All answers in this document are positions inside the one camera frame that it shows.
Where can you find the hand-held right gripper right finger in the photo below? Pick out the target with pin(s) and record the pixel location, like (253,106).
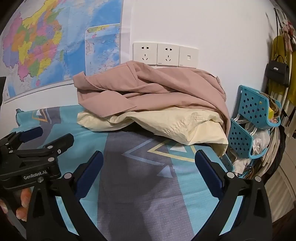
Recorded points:
(209,176)

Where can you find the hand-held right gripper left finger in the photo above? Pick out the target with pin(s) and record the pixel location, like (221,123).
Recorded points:
(90,173)

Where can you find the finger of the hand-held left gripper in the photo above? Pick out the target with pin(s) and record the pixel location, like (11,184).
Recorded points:
(57,144)
(27,136)

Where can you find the pink jacket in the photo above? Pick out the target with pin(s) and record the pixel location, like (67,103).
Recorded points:
(150,92)

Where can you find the person's left hand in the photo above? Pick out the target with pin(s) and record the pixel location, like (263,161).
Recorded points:
(26,197)

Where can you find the blue perforated plastic basket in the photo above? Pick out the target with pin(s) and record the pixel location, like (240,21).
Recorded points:
(252,104)
(240,139)

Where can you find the teal grey patterned bed sheet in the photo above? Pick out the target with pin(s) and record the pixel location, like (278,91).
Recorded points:
(138,185)

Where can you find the cream yellow garment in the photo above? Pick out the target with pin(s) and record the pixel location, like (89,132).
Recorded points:
(180,127)

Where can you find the white plastic bag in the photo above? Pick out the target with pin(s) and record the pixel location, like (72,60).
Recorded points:
(260,142)

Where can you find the beige cloth bag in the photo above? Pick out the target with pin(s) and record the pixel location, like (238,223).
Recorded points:
(269,150)

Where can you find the black handbag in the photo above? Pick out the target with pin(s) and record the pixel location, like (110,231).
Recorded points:
(276,71)

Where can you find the yellow-green hanging garment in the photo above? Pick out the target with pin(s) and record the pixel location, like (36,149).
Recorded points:
(278,45)

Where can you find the plush bunny toy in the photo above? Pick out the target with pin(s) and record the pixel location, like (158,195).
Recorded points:
(286,27)

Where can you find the colourful wall map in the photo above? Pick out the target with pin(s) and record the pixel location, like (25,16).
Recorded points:
(46,46)

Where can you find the white wall socket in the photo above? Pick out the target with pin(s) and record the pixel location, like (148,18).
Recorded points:
(145,53)
(168,55)

